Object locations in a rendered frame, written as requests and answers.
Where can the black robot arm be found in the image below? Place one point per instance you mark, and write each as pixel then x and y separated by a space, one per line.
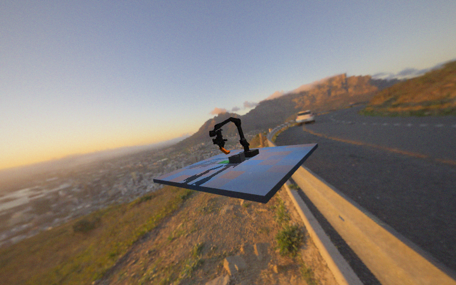
pixel 237 122

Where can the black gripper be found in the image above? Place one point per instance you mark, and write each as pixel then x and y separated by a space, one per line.
pixel 220 141

